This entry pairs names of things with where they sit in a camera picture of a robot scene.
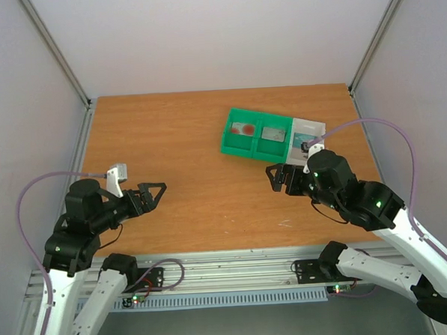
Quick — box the left circuit board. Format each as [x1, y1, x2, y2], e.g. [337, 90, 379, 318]
[121, 295, 146, 309]

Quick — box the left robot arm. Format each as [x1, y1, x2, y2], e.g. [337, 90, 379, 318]
[32, 168, 167, 335]

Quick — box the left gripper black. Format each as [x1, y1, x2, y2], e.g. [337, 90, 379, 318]
[91, 181, 170, 232]

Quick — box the green bin middle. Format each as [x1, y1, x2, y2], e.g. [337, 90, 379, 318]
[252, 112, 293, 163]

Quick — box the red patterned card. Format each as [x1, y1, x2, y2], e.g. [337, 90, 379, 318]
[228, 121, 256, 137]

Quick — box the white bin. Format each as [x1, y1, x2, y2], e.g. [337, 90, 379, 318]
[285, 118, 326, 166]

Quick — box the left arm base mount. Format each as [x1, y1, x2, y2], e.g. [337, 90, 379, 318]
[124, 267, 165, 293]

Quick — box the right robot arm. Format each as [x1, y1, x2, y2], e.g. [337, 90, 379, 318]
[266, 149, 447, 325]

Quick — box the teal card in bin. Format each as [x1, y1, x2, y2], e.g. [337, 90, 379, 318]
[291, 132, 316, 154]

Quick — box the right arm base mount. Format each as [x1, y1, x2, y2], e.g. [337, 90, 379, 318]
[291, 259, 355, 284]

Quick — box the circuit board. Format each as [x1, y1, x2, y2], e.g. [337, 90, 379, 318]
[121, 295, 146, 309]
[326, 283, 357, 295]

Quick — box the grey card in bin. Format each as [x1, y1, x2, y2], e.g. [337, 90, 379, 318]
[261, 127, 286, 142]

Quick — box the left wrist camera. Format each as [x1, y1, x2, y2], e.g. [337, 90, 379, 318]
[106, 163, 128, 198]

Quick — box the grey slotted cable duct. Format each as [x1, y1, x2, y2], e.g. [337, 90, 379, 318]
[109, 287, 328, 313]

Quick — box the aluminium frame post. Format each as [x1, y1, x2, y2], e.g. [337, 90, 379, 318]
[17, 0, 92, 109]
[348, 0, 403, 97]

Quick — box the green bin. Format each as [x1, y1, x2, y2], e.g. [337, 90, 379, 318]
[220, 108, 261, 158]
[252, 112, 293, 163]

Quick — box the right circuit board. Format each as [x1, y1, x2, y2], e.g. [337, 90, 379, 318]
[326, 283, 357, 295]

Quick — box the green bin left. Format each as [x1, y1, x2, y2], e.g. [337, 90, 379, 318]
[220, 108, 261, 158]

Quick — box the right aluminium frame post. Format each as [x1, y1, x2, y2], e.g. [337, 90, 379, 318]
[348, 0, 403, 97]

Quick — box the left aluminium frame post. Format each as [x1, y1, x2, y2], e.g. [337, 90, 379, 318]
[17, 0, 92, 109]

